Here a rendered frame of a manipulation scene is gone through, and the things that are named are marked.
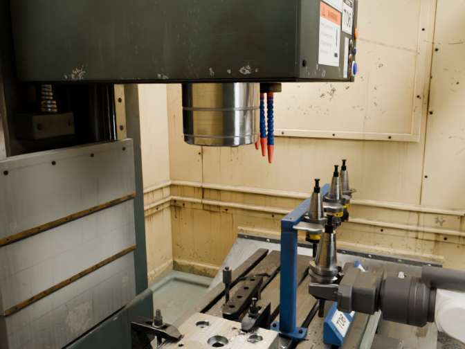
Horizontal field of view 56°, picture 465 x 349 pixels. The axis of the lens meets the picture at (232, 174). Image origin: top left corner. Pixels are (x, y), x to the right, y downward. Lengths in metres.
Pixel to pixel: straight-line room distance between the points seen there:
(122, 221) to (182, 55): 0.69
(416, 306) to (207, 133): 0.48
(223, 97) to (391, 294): 0.47
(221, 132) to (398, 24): 1.13
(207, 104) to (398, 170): 1.15
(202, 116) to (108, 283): 0.70
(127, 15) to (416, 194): 1.34
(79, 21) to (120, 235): 0.66
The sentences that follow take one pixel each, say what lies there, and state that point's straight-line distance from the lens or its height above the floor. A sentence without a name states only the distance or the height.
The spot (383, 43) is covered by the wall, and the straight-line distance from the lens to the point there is 1.83.
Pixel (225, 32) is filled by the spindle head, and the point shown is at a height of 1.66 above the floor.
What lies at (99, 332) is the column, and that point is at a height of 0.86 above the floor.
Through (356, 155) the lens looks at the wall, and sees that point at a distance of 1.86.
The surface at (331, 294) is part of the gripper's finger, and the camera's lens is 0.88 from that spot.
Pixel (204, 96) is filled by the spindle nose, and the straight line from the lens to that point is 0.84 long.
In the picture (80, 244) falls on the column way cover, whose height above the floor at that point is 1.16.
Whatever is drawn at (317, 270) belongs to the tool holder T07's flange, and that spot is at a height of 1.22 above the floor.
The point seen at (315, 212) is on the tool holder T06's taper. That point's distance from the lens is 1.17.
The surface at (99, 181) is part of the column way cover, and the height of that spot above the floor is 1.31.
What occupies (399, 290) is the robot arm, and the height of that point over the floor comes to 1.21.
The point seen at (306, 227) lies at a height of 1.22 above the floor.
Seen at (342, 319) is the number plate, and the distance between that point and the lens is 1.30.
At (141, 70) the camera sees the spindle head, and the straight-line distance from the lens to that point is 0.86.
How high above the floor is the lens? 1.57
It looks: 12 degrees down
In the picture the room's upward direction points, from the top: straight up
